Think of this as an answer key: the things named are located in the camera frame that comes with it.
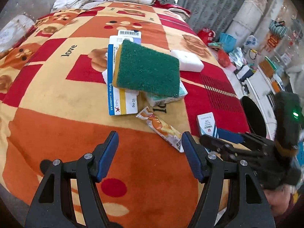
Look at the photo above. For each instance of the grey tufted headboard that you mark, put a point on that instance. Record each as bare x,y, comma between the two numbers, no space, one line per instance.
28,0

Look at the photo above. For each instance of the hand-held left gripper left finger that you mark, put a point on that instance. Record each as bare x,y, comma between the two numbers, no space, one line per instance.
106,158

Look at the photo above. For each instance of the red satin bedsheet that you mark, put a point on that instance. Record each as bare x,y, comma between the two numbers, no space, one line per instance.
175,9

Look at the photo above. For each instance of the teal paper bag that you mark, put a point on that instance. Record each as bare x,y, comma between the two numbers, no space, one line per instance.
226,42

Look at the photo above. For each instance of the white low cabinet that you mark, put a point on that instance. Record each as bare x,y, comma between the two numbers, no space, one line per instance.
261,85

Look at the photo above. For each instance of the white barcode medicine box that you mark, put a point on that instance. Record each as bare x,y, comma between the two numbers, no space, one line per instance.
130,35

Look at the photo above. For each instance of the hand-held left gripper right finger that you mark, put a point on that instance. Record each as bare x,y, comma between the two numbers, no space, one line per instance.
191,158

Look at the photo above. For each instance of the red orange printed blanket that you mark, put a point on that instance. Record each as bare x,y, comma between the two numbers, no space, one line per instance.
59,104

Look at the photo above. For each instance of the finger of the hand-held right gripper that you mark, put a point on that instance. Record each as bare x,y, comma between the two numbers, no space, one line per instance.
211,142
229,135

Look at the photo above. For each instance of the person's right hand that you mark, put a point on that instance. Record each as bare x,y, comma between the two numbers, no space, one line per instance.
279,201

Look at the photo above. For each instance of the white fluted column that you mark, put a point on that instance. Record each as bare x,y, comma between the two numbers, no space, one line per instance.
251,9

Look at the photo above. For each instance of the pale teal medicine box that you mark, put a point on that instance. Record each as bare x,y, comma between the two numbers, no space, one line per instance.
163,99

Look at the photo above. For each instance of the orange box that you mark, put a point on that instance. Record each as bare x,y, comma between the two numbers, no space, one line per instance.
268,66

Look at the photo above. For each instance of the white cloth cover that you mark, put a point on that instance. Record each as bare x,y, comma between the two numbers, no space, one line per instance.
296,78

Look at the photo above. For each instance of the green scouring sponge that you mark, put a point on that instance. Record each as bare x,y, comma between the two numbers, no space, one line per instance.
147,68

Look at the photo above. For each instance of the orange red hanging decoration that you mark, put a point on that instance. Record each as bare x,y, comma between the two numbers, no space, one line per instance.
274,42

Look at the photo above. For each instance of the white box blue yellow stripes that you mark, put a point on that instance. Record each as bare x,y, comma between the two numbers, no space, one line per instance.
122,102

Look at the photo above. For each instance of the black trash bin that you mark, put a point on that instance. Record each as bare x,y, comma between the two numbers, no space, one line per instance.
254,116

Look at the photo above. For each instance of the white foam sponge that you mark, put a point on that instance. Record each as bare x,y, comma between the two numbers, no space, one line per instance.
188,60

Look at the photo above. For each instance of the striped teal tote bag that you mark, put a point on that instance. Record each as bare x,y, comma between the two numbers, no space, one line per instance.
278,29

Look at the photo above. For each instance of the white blue plastic bag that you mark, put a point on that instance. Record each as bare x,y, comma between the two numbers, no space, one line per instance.
250,41

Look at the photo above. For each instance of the small white blue box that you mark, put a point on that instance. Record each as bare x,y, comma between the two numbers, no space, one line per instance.
206,124

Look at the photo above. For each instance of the red gift bag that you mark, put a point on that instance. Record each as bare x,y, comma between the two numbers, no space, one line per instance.
206,36

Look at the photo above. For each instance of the red plastic bag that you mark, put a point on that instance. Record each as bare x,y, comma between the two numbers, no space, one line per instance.
224,59

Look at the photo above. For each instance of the orange snack wrapper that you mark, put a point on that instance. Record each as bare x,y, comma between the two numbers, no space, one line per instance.
161,127

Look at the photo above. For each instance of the teal patterned curtain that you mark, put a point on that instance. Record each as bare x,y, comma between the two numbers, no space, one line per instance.
201,2

